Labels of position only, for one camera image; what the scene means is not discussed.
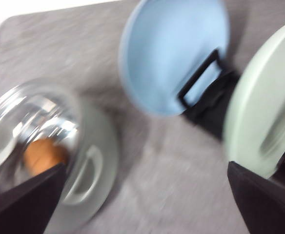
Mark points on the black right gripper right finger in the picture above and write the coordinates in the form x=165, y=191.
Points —
x=261, y=200

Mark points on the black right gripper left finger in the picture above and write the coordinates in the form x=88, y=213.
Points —
x=25, y=208

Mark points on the brown potato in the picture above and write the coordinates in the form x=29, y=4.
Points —
x=41, y=155

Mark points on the green plate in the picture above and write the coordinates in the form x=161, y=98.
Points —
x=255, y=126

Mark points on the glass lid with green knob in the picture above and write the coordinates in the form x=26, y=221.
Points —
x=40, y=121

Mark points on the green electric steamer pot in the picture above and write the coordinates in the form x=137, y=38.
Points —
x=91, y=173

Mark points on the blue plate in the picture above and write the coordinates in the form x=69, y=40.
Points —
x=163, y=43

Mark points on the grey table cloth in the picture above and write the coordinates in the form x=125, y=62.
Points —
x=173, y=175

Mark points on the black dish rack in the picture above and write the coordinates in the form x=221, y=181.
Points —
x=205, y=95

